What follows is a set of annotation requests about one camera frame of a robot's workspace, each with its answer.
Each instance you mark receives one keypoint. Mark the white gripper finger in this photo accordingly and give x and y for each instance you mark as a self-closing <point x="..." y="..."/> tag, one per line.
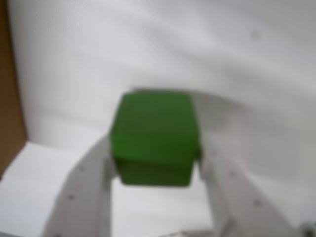
<point x="84" y="197"/>
<point x="242" y="205"/>

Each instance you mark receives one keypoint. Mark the green cube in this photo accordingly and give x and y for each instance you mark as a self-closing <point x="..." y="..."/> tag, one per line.
<point x="155" y="138"/>

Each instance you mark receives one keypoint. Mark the brown cardboard box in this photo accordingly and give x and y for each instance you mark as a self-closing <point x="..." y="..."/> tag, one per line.
<point x="10" y="98"/>

